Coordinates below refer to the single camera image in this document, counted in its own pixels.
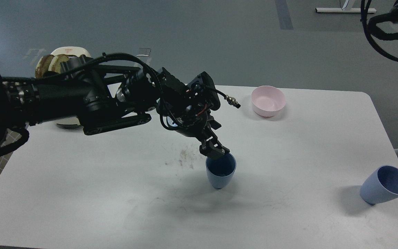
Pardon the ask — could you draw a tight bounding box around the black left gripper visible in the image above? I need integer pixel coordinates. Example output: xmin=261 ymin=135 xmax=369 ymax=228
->
xmin=171 ymin=111 xmax=229 ymax=160

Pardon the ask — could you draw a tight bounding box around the pink bowl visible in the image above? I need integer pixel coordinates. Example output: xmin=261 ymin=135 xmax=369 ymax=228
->
xmin=250 ymin=85 xmax=286 ymax=118

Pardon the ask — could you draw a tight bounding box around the right toast slice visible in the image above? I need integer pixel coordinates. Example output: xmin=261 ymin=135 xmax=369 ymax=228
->
xmin=48 ymin=54 xmax=70 ymax=74

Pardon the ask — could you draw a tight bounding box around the toast slice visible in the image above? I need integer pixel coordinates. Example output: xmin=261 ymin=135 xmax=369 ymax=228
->
xmin=35 ymin=55 xmax=54 ymax=79
xmin=48 ymin=54 xmax=70 ymax=74

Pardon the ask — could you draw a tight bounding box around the cream white toaster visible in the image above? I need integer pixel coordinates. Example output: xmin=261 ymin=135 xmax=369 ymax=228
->
xmin=49 ymin=46 xmax=91 ymax=130

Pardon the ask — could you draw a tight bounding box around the white desk foot bar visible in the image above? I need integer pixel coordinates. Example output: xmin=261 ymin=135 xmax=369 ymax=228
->
xmin=315 ymin=7 xmax=361 ymax=13

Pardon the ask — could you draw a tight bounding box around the blue cup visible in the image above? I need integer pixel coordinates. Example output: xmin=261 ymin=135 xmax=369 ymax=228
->
xmin=359 ymin=165 xmax=398 ymax=205
xmin=206 ymin=153 xmax=237 ymax=189

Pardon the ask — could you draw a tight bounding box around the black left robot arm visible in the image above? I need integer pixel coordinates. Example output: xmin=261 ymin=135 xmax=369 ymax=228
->
xmin=0 ymin=53 xmax=240 ymax=159

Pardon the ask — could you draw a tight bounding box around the left toast slice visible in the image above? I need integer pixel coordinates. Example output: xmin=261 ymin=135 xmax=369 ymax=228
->
xmin=35 ymin=55 xmax=54 ymax=79

